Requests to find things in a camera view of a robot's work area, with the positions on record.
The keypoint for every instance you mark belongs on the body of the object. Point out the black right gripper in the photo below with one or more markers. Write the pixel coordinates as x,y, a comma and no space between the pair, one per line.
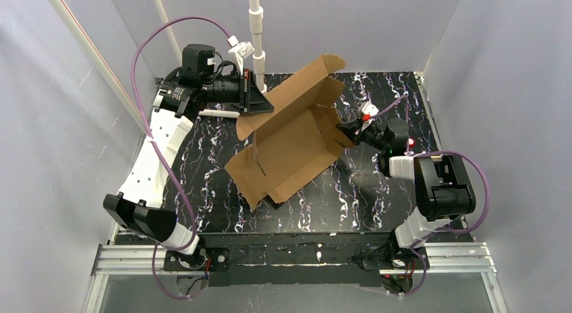
355,133

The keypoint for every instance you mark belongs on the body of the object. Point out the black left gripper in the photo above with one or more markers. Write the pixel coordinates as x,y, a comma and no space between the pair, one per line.
244,92

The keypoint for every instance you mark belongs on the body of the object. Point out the brown cardboard box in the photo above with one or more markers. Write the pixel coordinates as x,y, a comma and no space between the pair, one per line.
297,141

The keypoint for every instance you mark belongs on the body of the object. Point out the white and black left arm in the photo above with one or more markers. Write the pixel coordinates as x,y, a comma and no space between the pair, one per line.
180,96

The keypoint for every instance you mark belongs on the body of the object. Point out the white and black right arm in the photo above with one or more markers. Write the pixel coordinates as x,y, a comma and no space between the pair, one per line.
443,190

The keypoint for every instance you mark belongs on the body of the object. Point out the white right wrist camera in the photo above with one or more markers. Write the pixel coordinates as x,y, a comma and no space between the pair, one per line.
367,110

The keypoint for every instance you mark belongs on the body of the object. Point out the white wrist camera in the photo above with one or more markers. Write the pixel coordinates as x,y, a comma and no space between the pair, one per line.
238,52
367,110

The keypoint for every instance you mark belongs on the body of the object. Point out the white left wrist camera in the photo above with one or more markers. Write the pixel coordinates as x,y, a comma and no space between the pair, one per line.
238,52

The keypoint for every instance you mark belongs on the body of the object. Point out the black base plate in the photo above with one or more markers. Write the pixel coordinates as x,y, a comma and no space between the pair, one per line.
362,258

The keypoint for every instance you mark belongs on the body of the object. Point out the aluminium rail frame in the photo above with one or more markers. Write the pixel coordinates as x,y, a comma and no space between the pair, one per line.
446,257

